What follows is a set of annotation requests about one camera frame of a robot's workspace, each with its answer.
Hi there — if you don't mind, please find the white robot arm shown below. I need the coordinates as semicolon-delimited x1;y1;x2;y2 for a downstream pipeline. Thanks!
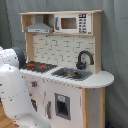
0;47;51;128

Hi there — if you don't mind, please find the wooden toy kitchen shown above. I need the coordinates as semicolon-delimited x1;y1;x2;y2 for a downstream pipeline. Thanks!
21;10;114;128

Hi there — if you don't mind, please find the grey toy sink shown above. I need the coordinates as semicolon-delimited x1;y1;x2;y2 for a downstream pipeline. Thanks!
51;68;92;81

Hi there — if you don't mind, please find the black toy faucet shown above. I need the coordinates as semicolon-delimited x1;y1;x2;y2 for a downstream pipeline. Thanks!
76;50;94;70

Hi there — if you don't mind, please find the black toy stovetop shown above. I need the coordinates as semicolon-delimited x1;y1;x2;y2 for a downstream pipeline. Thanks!
24;61;56;73

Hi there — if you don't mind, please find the red oven knob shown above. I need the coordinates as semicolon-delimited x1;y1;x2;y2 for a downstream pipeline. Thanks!
31;81;37;87

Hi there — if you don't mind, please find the grey ice dispenser panel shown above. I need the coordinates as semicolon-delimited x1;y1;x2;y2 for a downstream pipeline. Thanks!
54;93;71;120

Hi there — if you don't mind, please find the toy microwave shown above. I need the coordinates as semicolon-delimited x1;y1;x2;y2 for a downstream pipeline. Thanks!
54;14;92;34

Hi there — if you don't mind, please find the grey range hood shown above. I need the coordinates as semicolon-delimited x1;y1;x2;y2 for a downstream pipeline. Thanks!
25;14;53;34

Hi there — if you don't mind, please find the toy oven door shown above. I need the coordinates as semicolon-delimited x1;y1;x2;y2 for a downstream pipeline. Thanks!
30;94;41;114

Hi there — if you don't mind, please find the grey fridge door handle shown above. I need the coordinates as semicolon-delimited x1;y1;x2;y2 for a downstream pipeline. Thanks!
47;101;51;119

